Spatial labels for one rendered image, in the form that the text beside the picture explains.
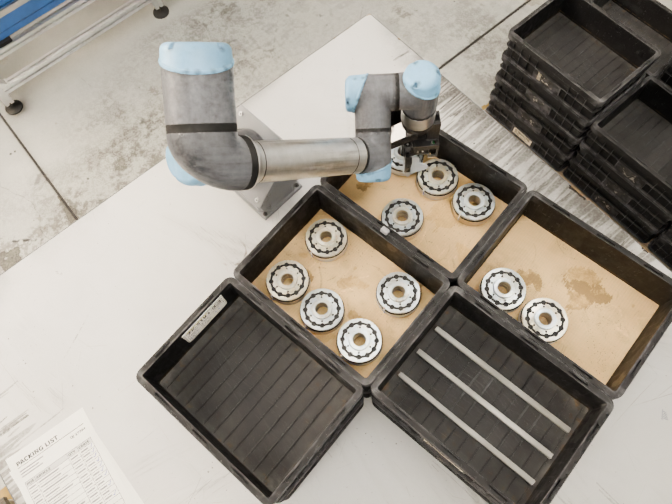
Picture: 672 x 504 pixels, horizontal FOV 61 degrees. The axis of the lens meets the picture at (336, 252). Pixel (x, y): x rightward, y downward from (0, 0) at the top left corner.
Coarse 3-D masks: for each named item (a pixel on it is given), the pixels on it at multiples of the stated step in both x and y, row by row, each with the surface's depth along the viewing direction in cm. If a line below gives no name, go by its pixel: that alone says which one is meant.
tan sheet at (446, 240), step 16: (352, 176) 147; (400, 176) 146; (416, 176) 146; (464, 176) 145; (352, 192) 146; (368, 192) 145; (384, 192) 145; (400, 192) 145; (416, 192) 144; (368, 208) 144; (432, 208) 142; (448, 208) 142; (496, 208) 141; (432, 224) 141; (448, 224) 141; (464, 224) 140; (416, 240) 140; (432, 240) 139; (448, 240) 139; (464, 240) 139; (432, 256) 138; (448, 256) 138; (464, 256) 137
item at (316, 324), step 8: (320, 288) 133; (312, 296) 133; (320, 296) 132; (328, 296) 133; (336, 296) 132; (304, 304) 132; (336, 304) 132; (304, 312) 132; (336, 312) 131; (304, 320) 131; (312, 320) 130; (320, 320) 130; (328, 320) 130; (336, 320) 130; (312, 328) 130; (320, 328) 130; (328, 328) 130
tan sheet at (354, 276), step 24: (360, 240) 141; (312, 264) 139; (336, 264) 139; (360, 264) 138; (384, 264) 138; (264, 288) 137; (312, 288) 137; (336, 288) 136; (360, 288) 136; (288, 312) 135; (360, 312) 134; (336, 336) 132; (384, 336) 131
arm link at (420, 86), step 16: (416, 64) 113; (432, 64) 113; (400, 80) 114; (416, 80) 111; (432, 80) 111; (400, 96) 114; (416, 96) 113; (432, 96) 114; (416, 112) 118; (432, 112) 120
